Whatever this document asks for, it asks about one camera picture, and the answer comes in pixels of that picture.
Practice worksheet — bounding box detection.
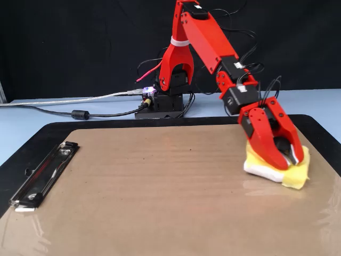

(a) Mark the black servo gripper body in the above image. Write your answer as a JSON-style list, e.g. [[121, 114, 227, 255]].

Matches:
[[220, 83, 278, 139]]

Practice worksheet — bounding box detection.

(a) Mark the brown glossy writing sheet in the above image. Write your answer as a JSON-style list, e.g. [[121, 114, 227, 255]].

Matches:
[[0, 122, 341, 256]]

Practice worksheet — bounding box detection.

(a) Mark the metal clipboard clip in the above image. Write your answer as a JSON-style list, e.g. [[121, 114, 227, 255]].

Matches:
[[9, 140, 80, 213]]

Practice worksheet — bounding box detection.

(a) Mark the pink wire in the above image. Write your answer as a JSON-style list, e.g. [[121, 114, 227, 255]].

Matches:
[[136, 62, 164, 83]]

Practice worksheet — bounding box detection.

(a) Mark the yellow taped sponge with knob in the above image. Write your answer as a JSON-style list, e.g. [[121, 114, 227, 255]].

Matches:
[[242, 135, 311, 190]]

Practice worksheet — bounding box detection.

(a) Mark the small controller circuit board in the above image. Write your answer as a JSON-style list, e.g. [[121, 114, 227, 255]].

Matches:
[[141, 85, 157, 107]]

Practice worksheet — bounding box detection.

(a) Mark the black fabric backdrop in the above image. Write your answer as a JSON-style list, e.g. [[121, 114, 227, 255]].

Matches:
[[0, 0, 341, 103]]

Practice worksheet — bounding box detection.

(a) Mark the black cable with ferrite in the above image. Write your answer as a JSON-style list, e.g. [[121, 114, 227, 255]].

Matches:
[[0, 102, 150, 121]]

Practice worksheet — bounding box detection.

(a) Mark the black clipboard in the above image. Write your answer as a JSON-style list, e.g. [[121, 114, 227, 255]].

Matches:
[[0, 114, 341, 219]]

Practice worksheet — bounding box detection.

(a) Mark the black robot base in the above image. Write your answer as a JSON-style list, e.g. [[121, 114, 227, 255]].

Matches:
[[134, 93, 185, 120]]

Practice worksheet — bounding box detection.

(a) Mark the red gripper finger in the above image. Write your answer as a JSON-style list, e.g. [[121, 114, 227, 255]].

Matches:
[[265, 97, 305, 165], [248, 107, 289, 171]]

